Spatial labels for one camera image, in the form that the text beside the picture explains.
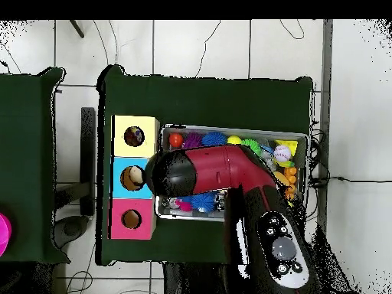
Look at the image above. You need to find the pink round object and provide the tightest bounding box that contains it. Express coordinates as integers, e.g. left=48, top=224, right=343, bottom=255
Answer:
left=0, top=212, right=12, bottom=256

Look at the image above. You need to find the dark green table cloth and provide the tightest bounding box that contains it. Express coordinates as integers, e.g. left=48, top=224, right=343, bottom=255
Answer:
left=96, top=64, right=315, bottom=266

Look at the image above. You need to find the black floor cable with plug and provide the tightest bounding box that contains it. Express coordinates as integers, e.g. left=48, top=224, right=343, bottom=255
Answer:
left=309, top=175, right=392, bottom=188

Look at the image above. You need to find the white baseball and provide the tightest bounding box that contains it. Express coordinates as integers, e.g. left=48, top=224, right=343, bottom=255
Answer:
left=273, top=145, right=292, bottom=162

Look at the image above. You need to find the round wooden burger toy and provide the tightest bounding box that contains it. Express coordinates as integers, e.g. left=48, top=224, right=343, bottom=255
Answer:
left=273, top=171, right=290, bottom=186

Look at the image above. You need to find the colourful patterned cloth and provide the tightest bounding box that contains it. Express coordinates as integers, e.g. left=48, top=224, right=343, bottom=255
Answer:
left=124, top=126, right=145, bottom=147

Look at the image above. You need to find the blue spiky rubber ball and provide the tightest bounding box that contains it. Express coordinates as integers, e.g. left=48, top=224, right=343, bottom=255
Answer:
left=201, top=131, right=228, bottom=147
left=191, top=191, right=217, bottom=213

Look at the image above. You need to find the green cloth side table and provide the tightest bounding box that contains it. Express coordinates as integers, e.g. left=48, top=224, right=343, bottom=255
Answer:
left=0, top=67, right=70, bottom=264

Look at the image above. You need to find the silver mesh bin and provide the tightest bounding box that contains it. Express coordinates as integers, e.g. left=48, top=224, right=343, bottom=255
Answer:
left=155, top=123, right=310, bottom=227

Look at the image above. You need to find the black rod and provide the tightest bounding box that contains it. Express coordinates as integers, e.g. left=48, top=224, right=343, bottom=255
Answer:
left=69, top=19, right=85, bottom=38

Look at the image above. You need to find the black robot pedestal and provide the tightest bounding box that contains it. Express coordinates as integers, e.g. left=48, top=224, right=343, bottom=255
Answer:
left=162, top=261, right=229, bottom=294

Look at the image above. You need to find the purple spiky monster ball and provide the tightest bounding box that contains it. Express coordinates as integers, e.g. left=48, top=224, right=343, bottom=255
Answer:
left=183, top=132, right=204, bottom=149

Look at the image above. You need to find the green spiky rubber ball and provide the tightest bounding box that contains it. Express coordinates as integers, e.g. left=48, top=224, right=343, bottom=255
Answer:
left=240, top=139, right=263, bottom=155

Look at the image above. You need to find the orange ball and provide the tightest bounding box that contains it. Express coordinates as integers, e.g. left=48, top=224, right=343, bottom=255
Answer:
left=168, top=132, right=185, bottom=149

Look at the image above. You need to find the wooden box with three holes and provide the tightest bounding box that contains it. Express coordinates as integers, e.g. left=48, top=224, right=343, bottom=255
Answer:
left=108, top=114, right=161, bottom=240

